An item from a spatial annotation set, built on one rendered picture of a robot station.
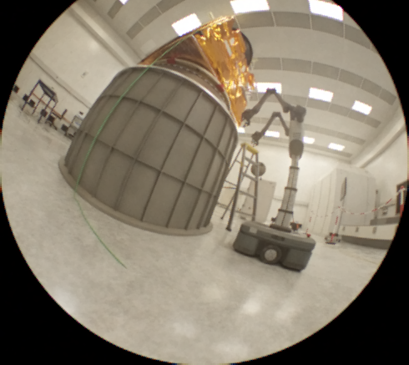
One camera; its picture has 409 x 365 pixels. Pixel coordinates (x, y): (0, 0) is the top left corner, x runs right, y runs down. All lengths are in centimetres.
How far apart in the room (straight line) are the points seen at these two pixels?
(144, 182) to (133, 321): 75
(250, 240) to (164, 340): 87
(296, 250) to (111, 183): 132
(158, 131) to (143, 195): 44
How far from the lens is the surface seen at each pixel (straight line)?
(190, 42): 166
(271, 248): 102
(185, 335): 41
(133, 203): 88
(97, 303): 40
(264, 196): 438
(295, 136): 141
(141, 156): 86
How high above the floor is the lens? 35
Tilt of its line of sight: 15 degrees up
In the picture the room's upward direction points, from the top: 21 degrees clockwise
